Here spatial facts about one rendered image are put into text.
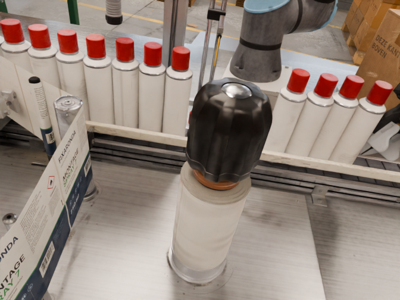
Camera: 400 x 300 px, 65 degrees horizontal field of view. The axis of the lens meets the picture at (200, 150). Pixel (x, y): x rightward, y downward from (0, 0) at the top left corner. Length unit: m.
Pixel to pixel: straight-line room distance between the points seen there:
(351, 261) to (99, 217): 0.46
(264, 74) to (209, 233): 0.59
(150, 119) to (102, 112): 0.10
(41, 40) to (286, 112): 0.47
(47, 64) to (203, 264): 0.46
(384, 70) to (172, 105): 0.63
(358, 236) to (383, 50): 0.56
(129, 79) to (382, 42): 0.73
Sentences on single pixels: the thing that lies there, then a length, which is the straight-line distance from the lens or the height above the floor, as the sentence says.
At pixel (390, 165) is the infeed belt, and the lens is 0.85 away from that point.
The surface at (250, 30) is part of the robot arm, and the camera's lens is 0.87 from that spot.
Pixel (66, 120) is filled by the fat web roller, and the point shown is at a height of 1.05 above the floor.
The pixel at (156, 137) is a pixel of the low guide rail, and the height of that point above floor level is 0.91.
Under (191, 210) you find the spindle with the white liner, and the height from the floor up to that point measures 1.03.
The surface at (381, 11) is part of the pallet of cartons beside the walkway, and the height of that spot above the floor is 0.56.
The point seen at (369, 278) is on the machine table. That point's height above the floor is 0.83.
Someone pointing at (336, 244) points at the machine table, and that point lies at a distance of 0.68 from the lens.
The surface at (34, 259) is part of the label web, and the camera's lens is 0.40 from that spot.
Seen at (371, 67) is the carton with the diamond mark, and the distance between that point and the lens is 1.08.
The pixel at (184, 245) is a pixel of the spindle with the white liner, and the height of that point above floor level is 0.96.
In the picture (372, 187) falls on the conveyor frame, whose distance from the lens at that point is 0.76.
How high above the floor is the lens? 1.32
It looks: 41 degrees down
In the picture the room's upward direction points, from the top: 10 degrees clockwise
